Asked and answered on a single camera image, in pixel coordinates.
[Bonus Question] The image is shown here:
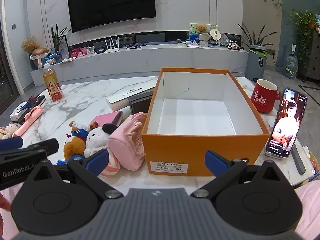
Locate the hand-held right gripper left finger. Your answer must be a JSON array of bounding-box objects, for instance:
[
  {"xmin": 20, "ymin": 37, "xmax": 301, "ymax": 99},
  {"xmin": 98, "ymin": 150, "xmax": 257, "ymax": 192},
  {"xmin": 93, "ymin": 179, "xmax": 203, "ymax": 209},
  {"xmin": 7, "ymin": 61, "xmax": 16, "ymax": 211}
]
[{"xmin": 25, "ymin": 149, "xmax": 123, "ymax": 200}]

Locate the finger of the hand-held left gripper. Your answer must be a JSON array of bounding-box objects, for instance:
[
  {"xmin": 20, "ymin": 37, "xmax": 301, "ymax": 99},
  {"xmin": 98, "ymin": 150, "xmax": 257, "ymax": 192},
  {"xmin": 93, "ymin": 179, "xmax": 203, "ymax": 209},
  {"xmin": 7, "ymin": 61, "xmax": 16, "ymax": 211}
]
[
  {"xmin": 0, "ymin": 137, "xmax": 24, "ymax": 153},
  {"xmin": 27, "ymin": 138, "xmax": 59, "ymax": 157}
]

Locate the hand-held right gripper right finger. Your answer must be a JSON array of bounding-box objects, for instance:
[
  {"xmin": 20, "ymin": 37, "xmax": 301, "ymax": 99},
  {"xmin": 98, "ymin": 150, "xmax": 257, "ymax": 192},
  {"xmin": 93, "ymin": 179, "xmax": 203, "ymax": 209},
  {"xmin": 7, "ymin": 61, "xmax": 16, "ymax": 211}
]
[{"xmin": 192, "ymin": 150, "xmax": 293, "ymax": 200}]

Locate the white plush toy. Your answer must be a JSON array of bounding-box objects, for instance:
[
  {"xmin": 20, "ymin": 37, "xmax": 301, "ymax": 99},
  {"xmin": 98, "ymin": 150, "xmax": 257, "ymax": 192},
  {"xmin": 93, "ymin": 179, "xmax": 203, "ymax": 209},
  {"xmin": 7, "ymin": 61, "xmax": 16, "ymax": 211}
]
[{"xmin": 84, "ymin": 123, "xmax": 120, "ymax": 178}]

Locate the brown plush toy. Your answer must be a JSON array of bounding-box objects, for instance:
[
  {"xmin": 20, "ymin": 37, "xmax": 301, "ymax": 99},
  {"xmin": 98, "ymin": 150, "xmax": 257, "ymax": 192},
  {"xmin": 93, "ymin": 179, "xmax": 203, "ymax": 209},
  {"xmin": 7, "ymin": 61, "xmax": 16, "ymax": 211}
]
[{"xmin": 63, "ymin": 121, "xmax": 90, "ymax": 162}]

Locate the orange cardboard box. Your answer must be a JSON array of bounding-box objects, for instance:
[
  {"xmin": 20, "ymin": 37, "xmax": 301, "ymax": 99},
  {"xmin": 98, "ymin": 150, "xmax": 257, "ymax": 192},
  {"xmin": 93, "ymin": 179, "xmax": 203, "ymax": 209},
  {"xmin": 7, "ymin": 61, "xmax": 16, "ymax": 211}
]
[{"xmin": 142, "ymin": 67, "xmax": 270, "ymax": 177}]

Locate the pink fabric pouch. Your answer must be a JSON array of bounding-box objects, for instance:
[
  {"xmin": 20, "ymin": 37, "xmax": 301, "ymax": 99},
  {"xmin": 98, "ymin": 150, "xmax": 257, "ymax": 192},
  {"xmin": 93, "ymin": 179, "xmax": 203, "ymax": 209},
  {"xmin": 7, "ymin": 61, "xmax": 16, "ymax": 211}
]
[{"xmin": 107, "ymin": 112, "xmax": 148, "ymax": 172}]

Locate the pink wallet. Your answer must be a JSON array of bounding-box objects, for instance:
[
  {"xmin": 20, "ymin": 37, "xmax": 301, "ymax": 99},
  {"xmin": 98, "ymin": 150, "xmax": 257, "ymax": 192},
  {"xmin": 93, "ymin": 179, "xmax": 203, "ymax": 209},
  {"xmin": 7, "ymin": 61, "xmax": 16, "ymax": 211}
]
[{"xmin": 92, "ymin": 110, "xmax": 124, "ymax": 132}]

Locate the black box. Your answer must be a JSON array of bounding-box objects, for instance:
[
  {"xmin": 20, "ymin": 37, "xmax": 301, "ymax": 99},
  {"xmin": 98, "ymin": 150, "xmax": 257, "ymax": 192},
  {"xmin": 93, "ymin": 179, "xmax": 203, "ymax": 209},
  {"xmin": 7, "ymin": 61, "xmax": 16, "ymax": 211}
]
[{"xmin": 128, "ymin": 92, "xmax": 153, "ymax": 115}]

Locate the person's left hand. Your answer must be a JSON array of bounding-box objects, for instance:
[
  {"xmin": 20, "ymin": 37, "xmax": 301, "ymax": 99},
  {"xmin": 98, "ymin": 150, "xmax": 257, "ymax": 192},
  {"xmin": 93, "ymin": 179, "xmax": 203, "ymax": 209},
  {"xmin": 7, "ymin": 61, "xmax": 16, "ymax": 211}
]
[{"xmin": 0, "ymin": 194, "xmax": 11, "ymax": 211}]

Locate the small cream plush doll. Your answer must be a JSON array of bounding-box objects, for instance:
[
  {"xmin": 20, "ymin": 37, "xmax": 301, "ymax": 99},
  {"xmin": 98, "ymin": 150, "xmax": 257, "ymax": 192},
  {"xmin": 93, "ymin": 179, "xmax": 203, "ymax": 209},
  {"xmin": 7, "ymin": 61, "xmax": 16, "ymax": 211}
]
[{"xmin": 0, "ymin": 123, "xmax": 19, "ymax": 140}]

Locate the pink handheld fan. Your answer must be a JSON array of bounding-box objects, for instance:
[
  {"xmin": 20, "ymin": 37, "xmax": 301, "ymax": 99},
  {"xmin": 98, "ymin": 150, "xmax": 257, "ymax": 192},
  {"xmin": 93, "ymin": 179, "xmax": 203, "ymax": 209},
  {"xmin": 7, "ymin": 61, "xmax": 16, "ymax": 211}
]
[{"xmin": 12, "ymin": 106, "xmax": 43, "ymax": 138}]

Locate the orange drink bottle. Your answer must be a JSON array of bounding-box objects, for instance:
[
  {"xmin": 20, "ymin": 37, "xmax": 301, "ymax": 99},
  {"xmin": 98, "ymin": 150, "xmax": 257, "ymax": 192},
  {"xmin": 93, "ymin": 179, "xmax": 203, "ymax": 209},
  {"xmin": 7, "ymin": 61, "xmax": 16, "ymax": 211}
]
[{"xmin": 43, "ymin": 63, "xmax": 63, "ymax": 102}]

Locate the long white box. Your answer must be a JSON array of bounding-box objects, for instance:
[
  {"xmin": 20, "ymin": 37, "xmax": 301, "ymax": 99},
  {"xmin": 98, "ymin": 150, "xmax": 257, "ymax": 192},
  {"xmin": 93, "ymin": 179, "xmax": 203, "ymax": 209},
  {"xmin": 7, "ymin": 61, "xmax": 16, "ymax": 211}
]
[{"xmin": 105, "ymin": 81, "xmax": 158, "ymax": 112}]

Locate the smartphone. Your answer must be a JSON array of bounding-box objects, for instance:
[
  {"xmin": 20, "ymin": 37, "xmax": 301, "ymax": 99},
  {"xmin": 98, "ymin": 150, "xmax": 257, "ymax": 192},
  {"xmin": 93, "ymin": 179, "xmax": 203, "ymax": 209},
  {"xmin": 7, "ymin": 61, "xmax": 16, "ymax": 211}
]
[{"xmin": 265, "ymin": 88, "xmax": 307, "ymax": 159}]

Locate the red paper cup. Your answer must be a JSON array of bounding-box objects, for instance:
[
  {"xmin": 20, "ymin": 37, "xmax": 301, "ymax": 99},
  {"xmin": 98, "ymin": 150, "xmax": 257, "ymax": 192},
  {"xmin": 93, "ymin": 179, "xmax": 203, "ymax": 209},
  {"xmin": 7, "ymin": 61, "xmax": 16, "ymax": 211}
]
[{"xmin": 251, "ymin": 79, "xmax": 282, "ymax": 113}]

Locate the grey phone stand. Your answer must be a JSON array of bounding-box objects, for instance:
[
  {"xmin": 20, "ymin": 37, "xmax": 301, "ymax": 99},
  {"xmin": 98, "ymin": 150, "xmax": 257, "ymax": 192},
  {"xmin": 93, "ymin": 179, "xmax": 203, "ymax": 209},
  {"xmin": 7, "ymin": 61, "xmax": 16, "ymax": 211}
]
[{"xmin": 266, "ymin": 144, "xmax": 307, "ymax": 175}]

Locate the pink toy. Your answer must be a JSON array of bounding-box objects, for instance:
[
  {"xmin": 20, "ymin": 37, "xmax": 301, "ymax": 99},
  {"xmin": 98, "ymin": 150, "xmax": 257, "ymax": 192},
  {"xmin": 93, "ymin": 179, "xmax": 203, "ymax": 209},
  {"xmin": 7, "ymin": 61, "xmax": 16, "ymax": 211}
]
[{"xmin": 70, "ymin": 48, "xmax": 88, "ymax": 57}]

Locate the dried flower arrangement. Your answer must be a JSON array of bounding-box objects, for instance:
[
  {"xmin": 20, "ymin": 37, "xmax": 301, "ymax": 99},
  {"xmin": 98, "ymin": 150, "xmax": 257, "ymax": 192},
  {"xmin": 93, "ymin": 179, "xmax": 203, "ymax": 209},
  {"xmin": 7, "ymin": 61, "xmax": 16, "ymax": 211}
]
[{"xmin": 21, "ymin": 37, "xmax": 48, "ymax": 70}]

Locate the yellow packet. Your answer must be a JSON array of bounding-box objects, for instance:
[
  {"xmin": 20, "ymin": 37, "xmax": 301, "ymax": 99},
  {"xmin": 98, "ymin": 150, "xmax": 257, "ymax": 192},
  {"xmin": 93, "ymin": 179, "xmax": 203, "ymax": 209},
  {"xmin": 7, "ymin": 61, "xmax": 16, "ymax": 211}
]
[{"xmin": 309, "ymin": 152, "xmax": 320, "ymax": 180}]

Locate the potted green plant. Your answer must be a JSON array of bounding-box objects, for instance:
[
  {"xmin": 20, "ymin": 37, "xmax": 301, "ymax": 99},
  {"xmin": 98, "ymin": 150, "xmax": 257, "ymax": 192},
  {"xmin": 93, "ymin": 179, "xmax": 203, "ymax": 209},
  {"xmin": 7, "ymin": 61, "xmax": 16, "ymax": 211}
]
[{"xmin": 51, "ymin": 24, "xmax": 72, "ymax": 63}]

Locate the pink pajama clothing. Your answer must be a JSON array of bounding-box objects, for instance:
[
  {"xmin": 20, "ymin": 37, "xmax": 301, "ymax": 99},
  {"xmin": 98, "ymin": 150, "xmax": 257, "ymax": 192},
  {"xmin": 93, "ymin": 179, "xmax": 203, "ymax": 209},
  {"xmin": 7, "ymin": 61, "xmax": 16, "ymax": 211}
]
[{"xmin": 0, "ymin": 179, "xmax": 320, "ymax": 240}]

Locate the grey trash bin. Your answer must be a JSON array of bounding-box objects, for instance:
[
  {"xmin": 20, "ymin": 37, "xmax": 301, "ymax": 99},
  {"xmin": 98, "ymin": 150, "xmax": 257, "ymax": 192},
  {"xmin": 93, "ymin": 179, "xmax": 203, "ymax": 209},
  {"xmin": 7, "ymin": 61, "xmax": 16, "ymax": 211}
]
[{"xmin": 246, "ymin": 45, "xmax": 268, "ymax": 81}]

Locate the white router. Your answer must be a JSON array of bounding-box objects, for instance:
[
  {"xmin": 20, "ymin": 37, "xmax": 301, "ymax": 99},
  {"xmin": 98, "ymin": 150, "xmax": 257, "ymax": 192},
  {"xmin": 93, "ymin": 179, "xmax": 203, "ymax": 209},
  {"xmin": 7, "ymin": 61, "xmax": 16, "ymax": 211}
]
[{"xmin": 104, "ymin": 37, "xmax": 120, "ymax": 53}]

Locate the marble television console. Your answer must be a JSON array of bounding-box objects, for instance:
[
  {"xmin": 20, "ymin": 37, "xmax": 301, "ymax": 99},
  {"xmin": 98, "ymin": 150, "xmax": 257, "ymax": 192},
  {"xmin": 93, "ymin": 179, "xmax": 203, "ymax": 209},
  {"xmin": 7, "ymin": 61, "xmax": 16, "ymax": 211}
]
[{"xmin": 31, "ymin": 29, "xmax": 249, "ymax": 87}]

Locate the clear water jug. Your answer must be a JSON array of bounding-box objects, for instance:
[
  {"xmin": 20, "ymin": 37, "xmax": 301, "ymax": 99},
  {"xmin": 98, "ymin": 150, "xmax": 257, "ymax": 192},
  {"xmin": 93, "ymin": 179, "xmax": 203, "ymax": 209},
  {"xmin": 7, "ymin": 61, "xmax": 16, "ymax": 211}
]
[{"xmin": 283, "ymin": 52, "xmax": 299, "ymax": 79}]

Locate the white round hand fan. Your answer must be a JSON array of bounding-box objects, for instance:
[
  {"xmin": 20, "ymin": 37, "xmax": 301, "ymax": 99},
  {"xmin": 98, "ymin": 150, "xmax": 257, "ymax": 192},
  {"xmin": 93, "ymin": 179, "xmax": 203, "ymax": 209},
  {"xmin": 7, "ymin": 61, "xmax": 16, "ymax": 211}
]
[{"xmin": 210, "ymin": 29, "xmax": 222, "ymax": 42}]

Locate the snake plant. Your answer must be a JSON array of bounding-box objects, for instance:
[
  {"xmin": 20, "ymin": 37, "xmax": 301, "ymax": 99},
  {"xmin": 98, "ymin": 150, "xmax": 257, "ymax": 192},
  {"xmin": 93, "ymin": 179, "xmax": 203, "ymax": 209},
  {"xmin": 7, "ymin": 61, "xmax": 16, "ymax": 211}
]
[{"xmin": 237, "ymin": 24, "xmax": 277, "ymax": 48}]

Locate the brown teddy bear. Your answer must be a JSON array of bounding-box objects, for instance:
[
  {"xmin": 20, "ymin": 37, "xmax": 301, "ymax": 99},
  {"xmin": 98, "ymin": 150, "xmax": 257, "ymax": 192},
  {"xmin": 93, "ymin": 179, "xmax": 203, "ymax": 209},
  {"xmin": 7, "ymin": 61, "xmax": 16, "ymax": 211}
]
[{"xmin": 196, "ymin": 24, "xmax": 210, "ymax": 35}]

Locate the green picture card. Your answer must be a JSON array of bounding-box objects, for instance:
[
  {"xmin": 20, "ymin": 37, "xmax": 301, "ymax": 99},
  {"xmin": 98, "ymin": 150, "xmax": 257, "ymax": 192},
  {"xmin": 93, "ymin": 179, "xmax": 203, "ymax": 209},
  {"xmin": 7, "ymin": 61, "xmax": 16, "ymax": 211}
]
[{"xmin": 189, "ymin": 23, "xmax": 219, "ymax": 37}]

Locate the dark wooden cabinet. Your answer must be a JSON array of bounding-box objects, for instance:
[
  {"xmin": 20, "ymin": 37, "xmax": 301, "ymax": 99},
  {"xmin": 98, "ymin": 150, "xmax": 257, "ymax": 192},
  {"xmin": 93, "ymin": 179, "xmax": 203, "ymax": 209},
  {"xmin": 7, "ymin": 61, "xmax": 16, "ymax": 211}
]
[{"xmin": 304, "ymin": 30, "xmax": 320, "ymax": 82}]

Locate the hanging vine plant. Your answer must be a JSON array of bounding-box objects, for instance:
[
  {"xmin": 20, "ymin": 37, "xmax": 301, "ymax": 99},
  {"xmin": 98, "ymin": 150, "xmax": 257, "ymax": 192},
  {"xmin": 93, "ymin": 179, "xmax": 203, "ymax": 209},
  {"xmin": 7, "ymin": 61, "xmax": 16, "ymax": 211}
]
[{"xmin": 290, "ymin": 9, "xmax": 319, "ymax": 69}]

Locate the wall-mounted television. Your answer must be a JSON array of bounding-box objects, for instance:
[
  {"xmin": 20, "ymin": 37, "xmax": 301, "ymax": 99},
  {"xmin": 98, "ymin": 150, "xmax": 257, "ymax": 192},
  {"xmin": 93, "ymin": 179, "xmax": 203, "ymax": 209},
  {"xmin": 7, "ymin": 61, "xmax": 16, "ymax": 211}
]
[{"xmin": 67, "ymin": 0, "xmax": 157, "ymax": 33}]

